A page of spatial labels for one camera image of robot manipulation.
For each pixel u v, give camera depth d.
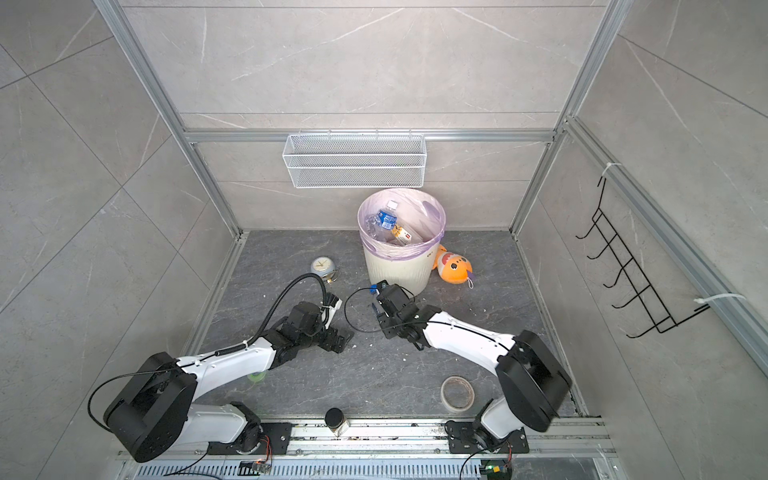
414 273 0.88
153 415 0.42
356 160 1.00
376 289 0.80
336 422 0.68
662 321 0.58
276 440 0.73
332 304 0.79
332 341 0.78
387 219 0.93
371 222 0.91
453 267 0.98
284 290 0.66
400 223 0.98
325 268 1.04
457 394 0.82
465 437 0.74
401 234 0.94
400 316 0.65
